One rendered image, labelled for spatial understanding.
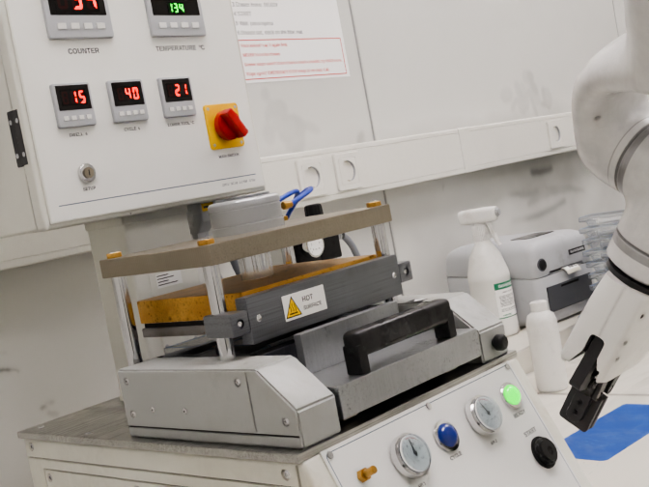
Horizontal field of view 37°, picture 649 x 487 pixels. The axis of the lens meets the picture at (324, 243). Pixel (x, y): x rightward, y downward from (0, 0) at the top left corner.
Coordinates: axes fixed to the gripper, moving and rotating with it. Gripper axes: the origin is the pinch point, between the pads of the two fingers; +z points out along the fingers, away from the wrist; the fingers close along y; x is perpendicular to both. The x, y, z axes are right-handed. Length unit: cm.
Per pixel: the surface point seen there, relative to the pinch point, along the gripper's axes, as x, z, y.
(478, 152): -74, 20, -99
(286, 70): -90, 5, -48
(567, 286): -38, 30, -85
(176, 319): -34.7, 5.9, 22.2
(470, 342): -12.4, -0.1, 2.5
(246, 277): -34.2, 2.5, 13.7
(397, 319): -15.3, -4.1, 13.2
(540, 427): -3.5, 6.2, -1.9
